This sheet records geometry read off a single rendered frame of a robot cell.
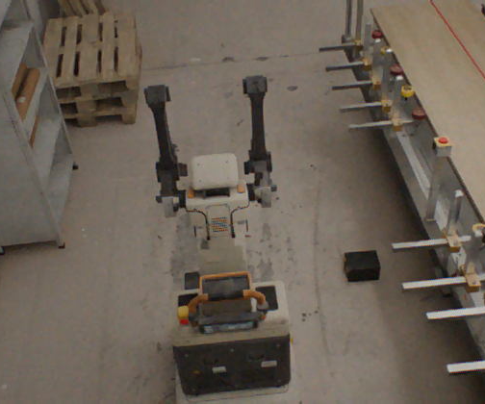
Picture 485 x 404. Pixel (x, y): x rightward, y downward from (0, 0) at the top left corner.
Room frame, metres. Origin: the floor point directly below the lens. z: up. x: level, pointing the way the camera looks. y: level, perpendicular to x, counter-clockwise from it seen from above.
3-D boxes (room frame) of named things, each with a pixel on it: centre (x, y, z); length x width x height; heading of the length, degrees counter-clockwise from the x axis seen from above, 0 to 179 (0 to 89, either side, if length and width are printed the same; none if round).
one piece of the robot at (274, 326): (1.92, 0.13, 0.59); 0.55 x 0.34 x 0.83; 92
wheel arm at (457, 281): (1.88, -0.88, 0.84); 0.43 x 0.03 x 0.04; 92
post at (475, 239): (1.92, -0.97, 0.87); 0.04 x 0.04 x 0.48; 2
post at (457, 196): (2.17, -0.96, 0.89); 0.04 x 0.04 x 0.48; 2
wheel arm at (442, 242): (2.13, -0.89, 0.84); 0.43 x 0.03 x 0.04; 92
